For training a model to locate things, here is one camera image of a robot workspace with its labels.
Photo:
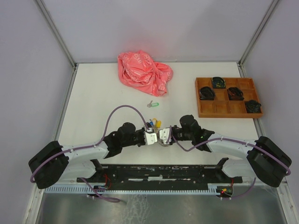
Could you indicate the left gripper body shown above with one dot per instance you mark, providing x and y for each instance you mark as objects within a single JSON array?
[{"x": 138, "y": 137}]

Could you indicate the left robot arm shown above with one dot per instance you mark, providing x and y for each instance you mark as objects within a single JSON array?
[{"x": 58, "y": 163}]

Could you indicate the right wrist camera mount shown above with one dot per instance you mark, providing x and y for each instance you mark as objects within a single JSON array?
[{"x": 165, "y": 135}]

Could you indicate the key with green tag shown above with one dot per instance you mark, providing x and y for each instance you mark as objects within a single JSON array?
[{"x": 152, "y": 104}]

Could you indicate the black coiled item right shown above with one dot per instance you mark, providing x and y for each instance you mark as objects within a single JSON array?
[{"x": 253, "y": 106}]

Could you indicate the black coiled item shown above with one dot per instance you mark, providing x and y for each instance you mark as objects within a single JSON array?
[
  {"x": 206, "y": 93},
  {"x": 218, "y": 83},
  {"x": 253, "y": 106},
  {"x": 235, "y": 93}
]

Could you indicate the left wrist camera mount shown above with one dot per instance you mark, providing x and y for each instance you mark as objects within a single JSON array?
[{"x": 150, "y": 136}]

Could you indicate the black coiled item top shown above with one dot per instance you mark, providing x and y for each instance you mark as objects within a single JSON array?
[{"x": 218, "y": 83}]

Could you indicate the black coiled item left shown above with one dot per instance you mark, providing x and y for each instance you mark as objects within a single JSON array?
[{"x": 206, "y": 93}]

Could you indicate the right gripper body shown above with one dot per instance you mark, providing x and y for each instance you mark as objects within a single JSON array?
[{"x": 178, "y": 134}]

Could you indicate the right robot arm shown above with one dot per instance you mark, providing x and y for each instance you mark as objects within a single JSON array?
[{"x": 261, "y": 159}]

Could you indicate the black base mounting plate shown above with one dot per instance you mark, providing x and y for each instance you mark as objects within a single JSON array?
[{"x": 160, "y": 177}]

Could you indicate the crumpled pink plastic bag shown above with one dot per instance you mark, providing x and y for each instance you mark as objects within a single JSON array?
[{"x": 139, "y": 71}]

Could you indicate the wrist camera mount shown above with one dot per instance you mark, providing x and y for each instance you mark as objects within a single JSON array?
[
  {"x": 165, "y": 135},
  {"x": 150, "y": 136}
]

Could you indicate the black coiled item middle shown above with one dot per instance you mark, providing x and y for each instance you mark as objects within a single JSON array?
[{"x": 235, "y": 93}]

